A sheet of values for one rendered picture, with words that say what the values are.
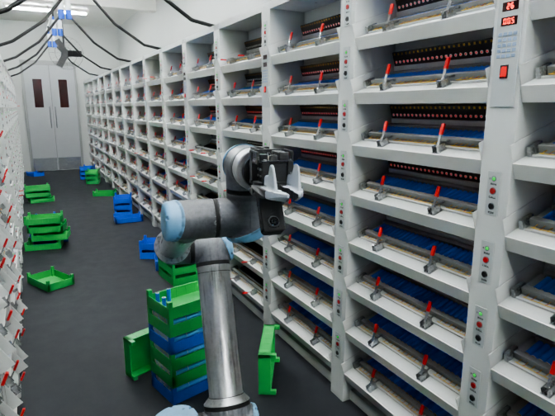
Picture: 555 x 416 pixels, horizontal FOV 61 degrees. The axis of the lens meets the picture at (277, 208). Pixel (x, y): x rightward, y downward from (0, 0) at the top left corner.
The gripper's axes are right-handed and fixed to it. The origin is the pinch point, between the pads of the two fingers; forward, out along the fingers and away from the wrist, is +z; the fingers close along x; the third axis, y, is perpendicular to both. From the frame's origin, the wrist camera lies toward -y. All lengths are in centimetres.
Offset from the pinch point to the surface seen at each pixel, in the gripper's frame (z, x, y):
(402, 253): -69, 68, -37
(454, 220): -43, 68, -19
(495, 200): -29, 70, -10
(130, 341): -141, -30, -93
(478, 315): -31, 69, -45
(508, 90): -29, 70, 19
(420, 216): -56, 65, -21
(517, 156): -26, 72, 2
